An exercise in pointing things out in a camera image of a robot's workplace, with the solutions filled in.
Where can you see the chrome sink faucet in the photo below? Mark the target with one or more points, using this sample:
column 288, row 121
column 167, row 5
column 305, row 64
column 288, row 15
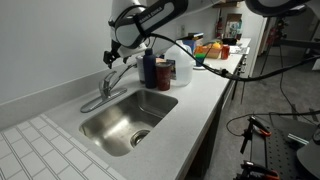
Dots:
column 106, row 90

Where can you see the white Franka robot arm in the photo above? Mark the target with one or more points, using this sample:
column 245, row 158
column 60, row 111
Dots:
column 133, row 33

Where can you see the red fire extinguisher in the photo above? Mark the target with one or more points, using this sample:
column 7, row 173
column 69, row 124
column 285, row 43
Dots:
column 219, row 26

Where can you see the stainless steel sink basin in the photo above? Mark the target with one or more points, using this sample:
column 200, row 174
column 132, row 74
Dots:
column 113, row 126

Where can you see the brown cardboard box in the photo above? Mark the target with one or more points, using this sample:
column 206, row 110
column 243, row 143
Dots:
column 233, row 25

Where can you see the dark blue bottle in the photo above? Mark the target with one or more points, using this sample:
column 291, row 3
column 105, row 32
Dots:
column 150, row 70

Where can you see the black perforated robot platform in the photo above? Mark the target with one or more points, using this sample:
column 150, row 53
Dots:
column 280, row 156

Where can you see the green cup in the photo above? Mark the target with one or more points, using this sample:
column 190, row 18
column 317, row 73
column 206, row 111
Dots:
column 200, row 60

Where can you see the dark red tumbler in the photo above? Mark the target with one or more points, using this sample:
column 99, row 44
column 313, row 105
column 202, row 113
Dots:
column 163, row 76

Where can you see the yellow round object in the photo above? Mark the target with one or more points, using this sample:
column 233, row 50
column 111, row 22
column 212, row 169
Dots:
column 216, row 45

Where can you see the black tripod stand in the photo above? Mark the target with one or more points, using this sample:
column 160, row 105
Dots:
column 300, row 43

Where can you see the white tiled mat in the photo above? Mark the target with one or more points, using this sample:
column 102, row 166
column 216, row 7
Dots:
column 50, row 150

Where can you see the translucent white plastic jug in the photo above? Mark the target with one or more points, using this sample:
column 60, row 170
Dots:
column 181, row 66

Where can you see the round metal sink drain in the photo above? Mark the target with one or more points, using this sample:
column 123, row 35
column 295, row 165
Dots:
column 139, row 137

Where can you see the red round container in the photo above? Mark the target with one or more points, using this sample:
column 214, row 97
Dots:
column 225, row 52

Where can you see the light orange cloth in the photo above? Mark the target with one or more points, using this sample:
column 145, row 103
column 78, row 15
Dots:
column 214, row 53

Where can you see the dark blue cloth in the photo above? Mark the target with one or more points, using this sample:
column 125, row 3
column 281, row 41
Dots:
column 190, row 46

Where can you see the white cylindrical container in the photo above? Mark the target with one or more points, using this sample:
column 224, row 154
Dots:
column 140, row 70

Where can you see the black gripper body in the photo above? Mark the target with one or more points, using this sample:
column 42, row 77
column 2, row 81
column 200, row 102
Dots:
column 113, row 48

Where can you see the white wall outlet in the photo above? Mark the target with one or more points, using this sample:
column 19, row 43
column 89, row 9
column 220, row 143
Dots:
column 183, row 30

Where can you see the white plate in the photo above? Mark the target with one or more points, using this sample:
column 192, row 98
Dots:
column 201, row 68

